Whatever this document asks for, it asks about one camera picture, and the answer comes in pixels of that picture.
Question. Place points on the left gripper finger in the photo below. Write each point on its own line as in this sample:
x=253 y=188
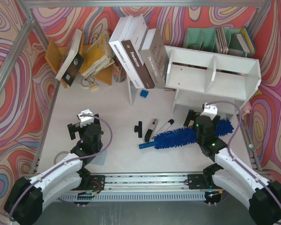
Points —
x=72 y=128
x=95 y=117

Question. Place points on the blue microfiber duster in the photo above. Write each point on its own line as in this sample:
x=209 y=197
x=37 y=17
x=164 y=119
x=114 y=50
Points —
x=185 y=136

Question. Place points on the white bookshelf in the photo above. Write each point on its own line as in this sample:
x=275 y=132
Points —
x=198 y=77

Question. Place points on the blue calculator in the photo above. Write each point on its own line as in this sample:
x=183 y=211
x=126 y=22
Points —
x=100 y=159

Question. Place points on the clear tape roll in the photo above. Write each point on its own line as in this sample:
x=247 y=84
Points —
x=60 y=156

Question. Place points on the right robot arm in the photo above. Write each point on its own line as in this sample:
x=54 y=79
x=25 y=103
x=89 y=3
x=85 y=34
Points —
x=260 y=196

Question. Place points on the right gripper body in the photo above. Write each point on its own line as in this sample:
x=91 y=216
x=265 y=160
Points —
x=190 y=119

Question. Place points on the black and white book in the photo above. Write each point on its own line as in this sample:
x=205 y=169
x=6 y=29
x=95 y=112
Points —
x=71 y=60

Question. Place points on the blue yellow book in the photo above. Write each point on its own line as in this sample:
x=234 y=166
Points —
x=249 y=40

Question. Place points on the clear pencil cup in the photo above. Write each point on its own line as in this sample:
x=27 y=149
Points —
x=118 y=73

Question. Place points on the stack of yellow books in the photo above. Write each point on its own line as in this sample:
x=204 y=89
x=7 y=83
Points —
x=97 y=57

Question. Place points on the brown Fredonia book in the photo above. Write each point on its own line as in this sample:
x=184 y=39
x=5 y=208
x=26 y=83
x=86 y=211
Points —
x=132 y=44

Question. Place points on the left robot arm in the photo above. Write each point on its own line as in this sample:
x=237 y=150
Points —
x=30 y=196

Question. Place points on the green desk organizer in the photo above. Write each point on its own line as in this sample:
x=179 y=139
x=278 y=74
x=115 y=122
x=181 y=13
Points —
x=205 y=39

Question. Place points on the blue tape measure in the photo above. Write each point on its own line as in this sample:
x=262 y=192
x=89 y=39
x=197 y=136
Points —
x=143 y=93

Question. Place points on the brass padlock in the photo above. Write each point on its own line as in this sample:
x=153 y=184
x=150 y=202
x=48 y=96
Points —
x=89 y=84

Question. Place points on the brown notebooks in organizer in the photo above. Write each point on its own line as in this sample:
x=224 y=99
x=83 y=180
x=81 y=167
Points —
x=222 y=39

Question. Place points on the yellow wooden book stand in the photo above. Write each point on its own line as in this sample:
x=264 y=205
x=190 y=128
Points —
x=54 y=54

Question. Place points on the grey Lonely Ones book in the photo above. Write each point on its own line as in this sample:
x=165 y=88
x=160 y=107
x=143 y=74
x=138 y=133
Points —
x=155 y=57

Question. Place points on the beige black stapler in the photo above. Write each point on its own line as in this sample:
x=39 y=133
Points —
x=149 y=134

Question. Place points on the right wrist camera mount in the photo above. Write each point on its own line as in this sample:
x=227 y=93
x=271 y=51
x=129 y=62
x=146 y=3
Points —
x=209 y=110

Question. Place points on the black T-shaped plastic piece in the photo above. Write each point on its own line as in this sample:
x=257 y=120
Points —
x=138 y=129

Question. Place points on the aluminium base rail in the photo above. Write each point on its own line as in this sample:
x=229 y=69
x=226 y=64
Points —
x=142 y=181

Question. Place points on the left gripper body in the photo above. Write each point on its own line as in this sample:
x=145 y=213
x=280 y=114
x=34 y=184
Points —
x=73 y=127

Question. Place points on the pink pig toy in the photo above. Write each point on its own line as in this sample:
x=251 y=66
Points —
x=246 y=109

